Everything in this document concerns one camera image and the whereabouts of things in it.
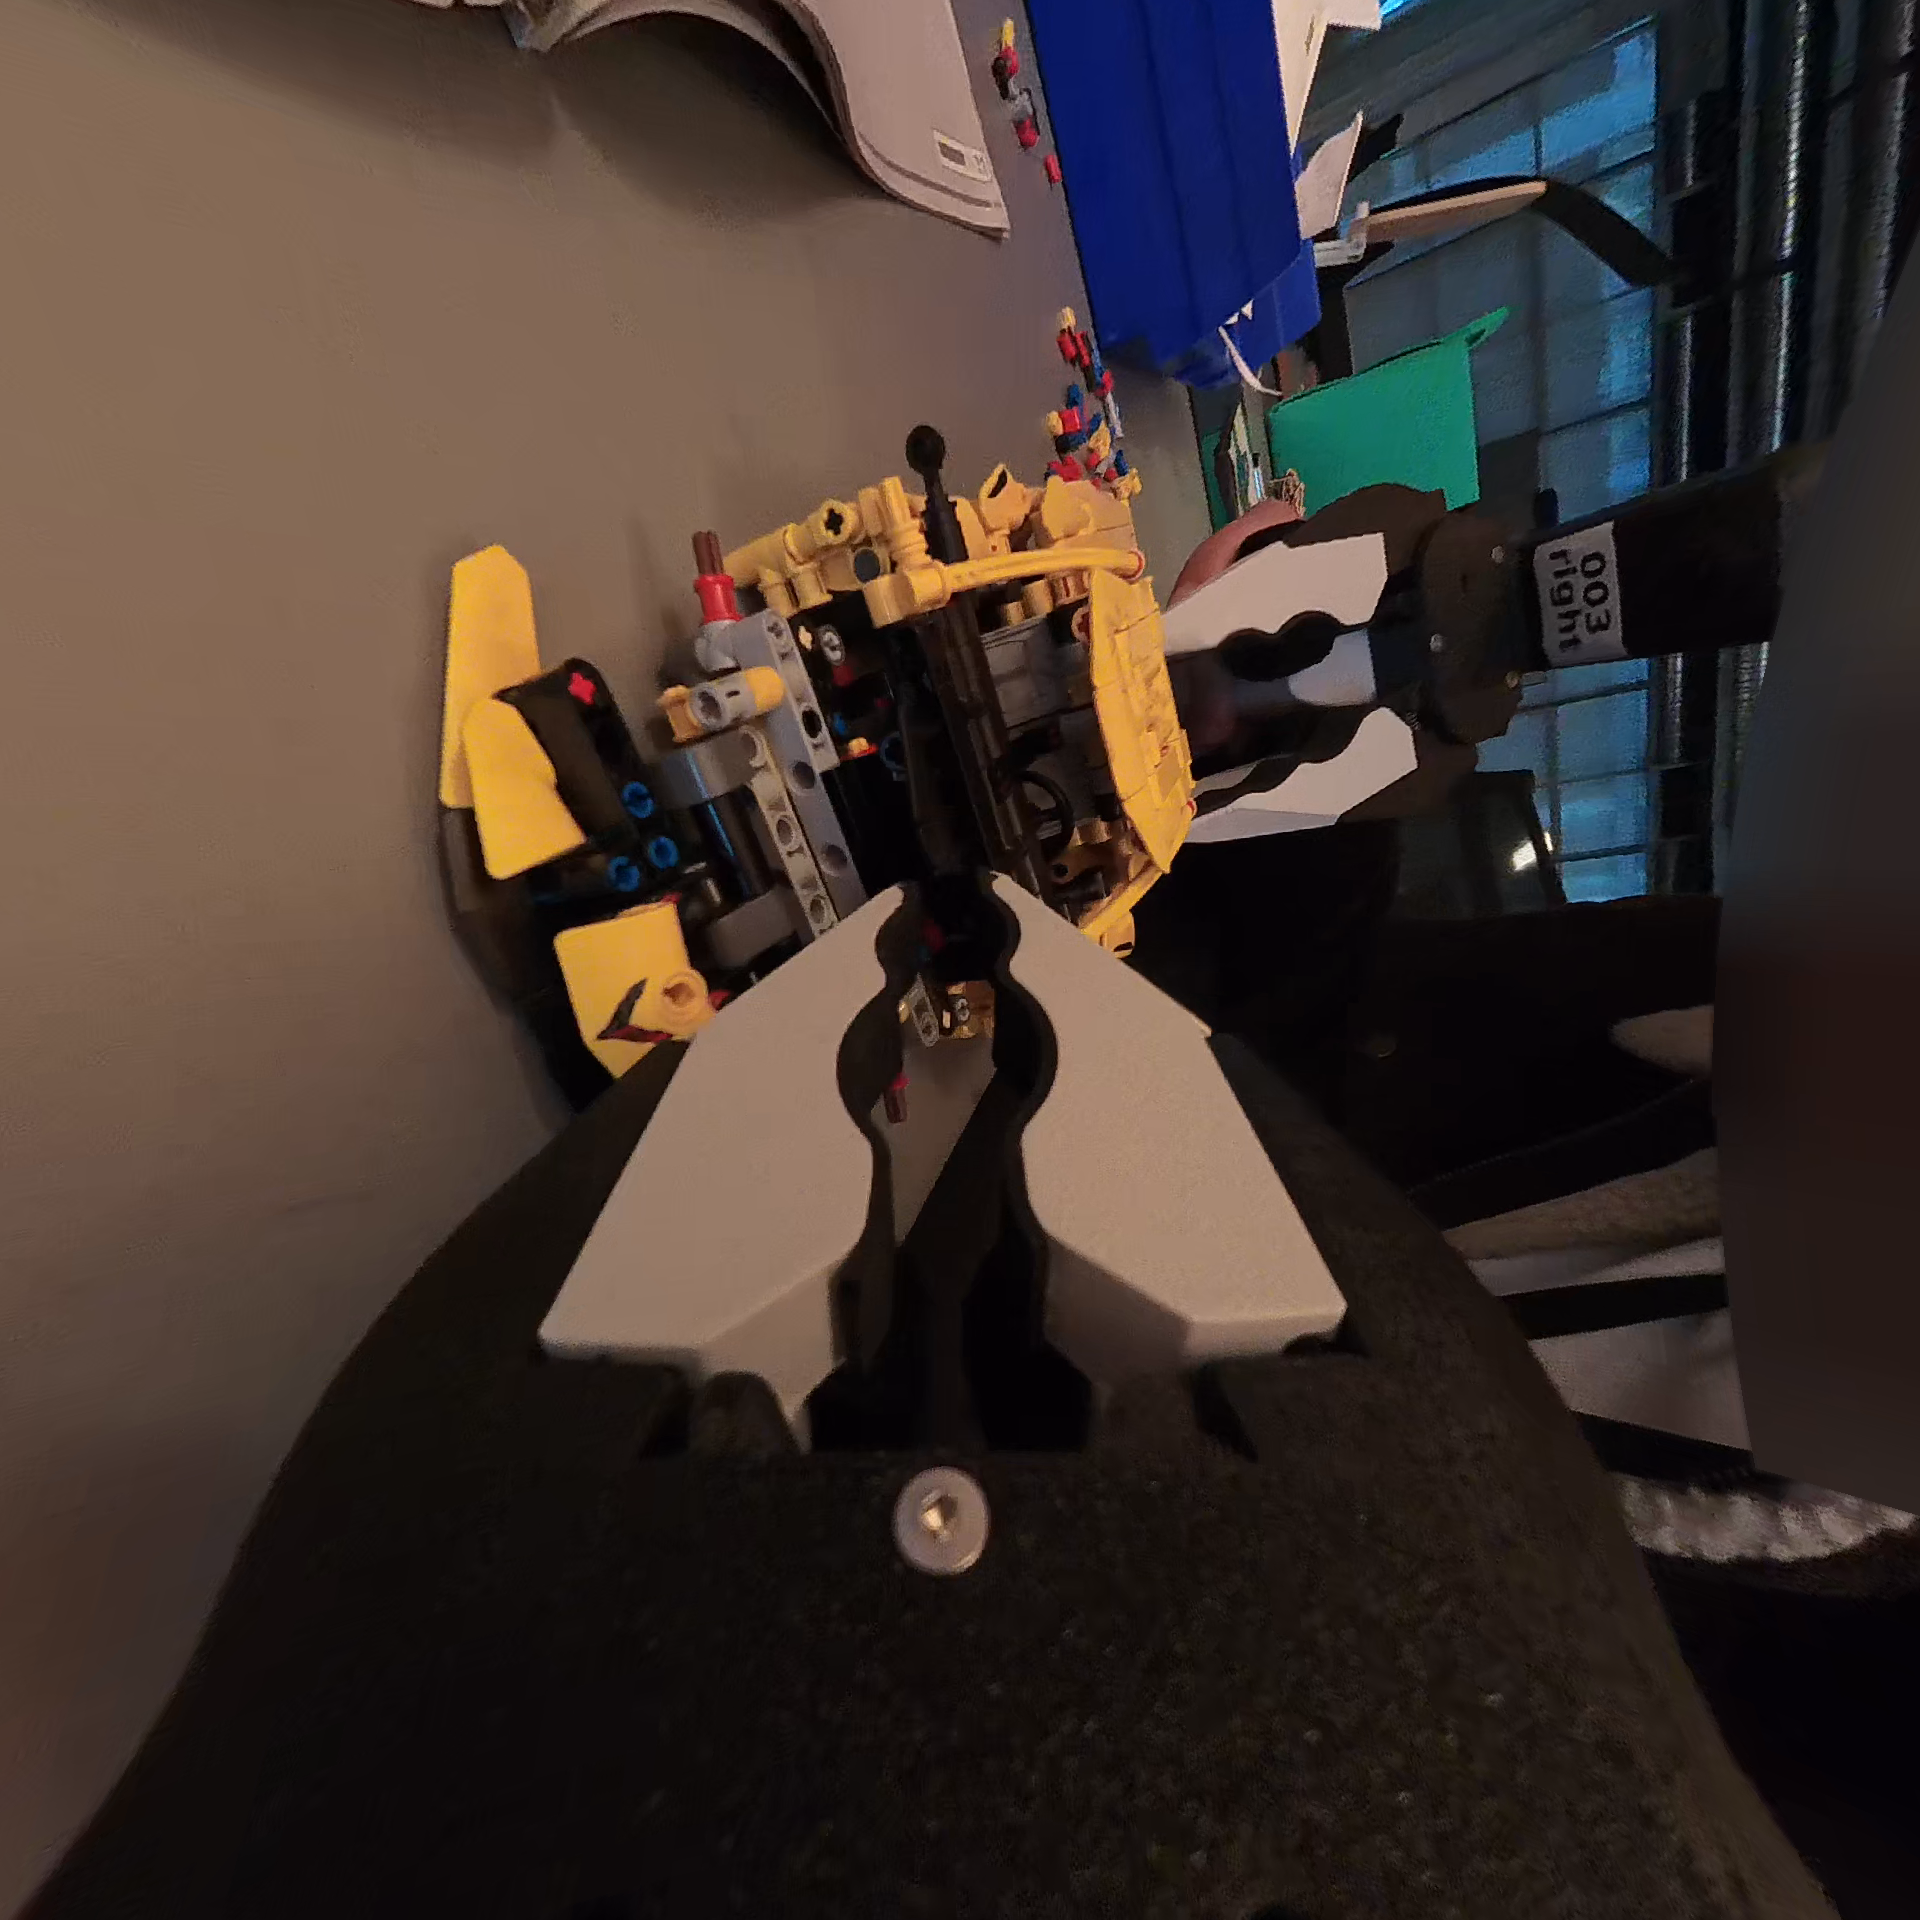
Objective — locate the yellow toy brick car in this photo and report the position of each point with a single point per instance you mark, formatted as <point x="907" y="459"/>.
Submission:
<point x="1125" y="704"/>

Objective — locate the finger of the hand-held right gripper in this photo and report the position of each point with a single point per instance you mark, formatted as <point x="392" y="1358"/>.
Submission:
<point x="1336" y="781"/>
<point x="1290" y="585"/>

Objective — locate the green plastic bin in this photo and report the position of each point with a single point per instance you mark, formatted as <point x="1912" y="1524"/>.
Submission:
<point x="1380" y="435"/>

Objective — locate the open instruction booklet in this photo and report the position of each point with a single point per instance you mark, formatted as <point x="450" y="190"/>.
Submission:
<point x="901" y="107"/>

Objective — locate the person's right hand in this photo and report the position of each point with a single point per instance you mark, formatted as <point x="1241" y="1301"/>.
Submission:
<point x="1218" y="547"/>

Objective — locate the white crumpled paper bags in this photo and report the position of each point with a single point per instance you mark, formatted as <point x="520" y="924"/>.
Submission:
<point x="1329" y="172"/>

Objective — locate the grey desk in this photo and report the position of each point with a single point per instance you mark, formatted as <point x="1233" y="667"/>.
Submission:
<point x="224" y="599"/>

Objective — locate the person's white shirt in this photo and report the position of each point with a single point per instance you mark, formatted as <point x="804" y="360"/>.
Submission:
<point x="1620" y="1365"/>

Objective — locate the small cluster of coloured pins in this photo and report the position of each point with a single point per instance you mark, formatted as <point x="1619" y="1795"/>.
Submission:
<point x="1025" y="128"/>

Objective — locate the blue plastic bin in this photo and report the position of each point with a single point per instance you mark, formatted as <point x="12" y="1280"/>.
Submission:
<point x="1170" y="181"/>

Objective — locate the large pile of coloured pins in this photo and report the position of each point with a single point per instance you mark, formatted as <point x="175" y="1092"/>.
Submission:
<point x="1073" y="428"/>

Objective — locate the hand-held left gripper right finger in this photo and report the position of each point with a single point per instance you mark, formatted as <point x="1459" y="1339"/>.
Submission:
<point x="1170" y="1184"/>

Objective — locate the pale hobby robot arm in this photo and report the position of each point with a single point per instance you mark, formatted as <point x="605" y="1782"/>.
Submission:
<point x="1469" y="211"/>

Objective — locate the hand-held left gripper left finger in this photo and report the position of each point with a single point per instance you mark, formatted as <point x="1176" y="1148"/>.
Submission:
<point x="704" y="1201"/>

